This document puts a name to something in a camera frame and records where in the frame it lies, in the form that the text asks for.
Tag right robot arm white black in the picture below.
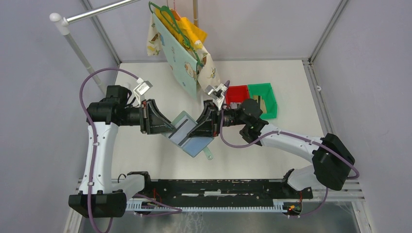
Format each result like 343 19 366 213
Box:
187 99 360 198

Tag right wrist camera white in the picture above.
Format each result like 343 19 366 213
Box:
205 83 228 110

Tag beige cards in green bin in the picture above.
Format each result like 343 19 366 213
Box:
253 95 267 114

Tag green clothes hanger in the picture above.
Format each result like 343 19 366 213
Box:
149 2 208 67

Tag red plastic bin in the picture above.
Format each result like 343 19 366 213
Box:
225 85 250 105

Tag yellow garment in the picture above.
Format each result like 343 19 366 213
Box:
155 8 207 50

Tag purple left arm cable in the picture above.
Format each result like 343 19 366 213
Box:
79 67 183 233

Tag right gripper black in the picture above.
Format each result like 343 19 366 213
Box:
187 102 248 138

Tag white cards in red bin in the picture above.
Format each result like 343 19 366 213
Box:
229 102 241 109

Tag metal clothes rack bar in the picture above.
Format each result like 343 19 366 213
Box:
50 0 148 75

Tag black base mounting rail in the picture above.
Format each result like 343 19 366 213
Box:
139 179 313 207

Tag cream cartoon print garment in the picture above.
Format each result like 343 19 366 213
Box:
146 17 221 90

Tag blue white printed card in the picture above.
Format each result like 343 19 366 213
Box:
166 116 196 147

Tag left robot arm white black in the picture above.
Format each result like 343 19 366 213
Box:
68 85 175 218

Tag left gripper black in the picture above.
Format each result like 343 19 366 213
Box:
120 99 177 134

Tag mint cartoon print garment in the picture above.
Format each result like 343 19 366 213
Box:
152 14 198 99

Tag green plastic bin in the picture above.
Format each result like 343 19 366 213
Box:
247 83 277 119

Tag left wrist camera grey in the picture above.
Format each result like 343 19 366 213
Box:
133 78 153 102

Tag white slotted cable duct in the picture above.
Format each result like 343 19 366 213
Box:
125 200 302 213

